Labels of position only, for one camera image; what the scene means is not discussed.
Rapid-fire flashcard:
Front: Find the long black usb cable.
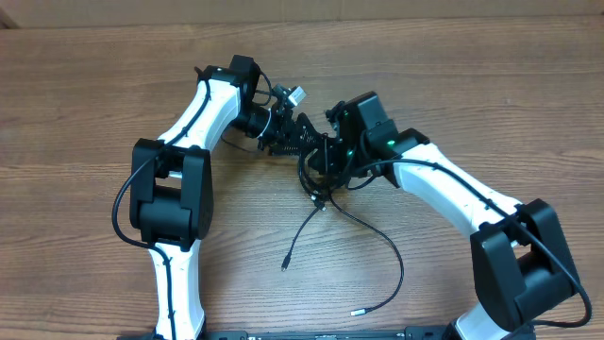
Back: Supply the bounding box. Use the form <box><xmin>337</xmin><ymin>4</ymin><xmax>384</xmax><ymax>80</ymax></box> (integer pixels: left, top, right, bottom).
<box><xmin>280</xmin><ymin>193</ymin><xmax>406</xmax><ymax>317</ymax></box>

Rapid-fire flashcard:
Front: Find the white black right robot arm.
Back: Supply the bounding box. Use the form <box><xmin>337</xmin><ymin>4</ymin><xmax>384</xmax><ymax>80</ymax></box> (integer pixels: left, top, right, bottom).
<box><xmin>310</xmin><ymin>92</ymin><xmax>593</xmax><ymax>339</ymax></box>

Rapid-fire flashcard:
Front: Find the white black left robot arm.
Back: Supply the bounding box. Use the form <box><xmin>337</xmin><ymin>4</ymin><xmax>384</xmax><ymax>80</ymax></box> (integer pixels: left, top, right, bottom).
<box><xmin>111</xmin><ymin>55</ymin><xmax>306</xmax><ymax>339</ymax></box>

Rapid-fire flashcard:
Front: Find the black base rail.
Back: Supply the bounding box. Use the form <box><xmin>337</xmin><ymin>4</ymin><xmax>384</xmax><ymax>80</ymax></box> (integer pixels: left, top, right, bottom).
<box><xmin>198</xmin><ymin>326</ymin><xmax>461</xmax><ymax>340</ymax></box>

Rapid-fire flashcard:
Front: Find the cardboard back wall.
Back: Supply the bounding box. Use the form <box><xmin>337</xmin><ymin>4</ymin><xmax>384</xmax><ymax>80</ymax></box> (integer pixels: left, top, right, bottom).
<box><xmin>1</xmin><ymin>0</ymin><xmax>603</xmax><ymax>28</ymax></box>

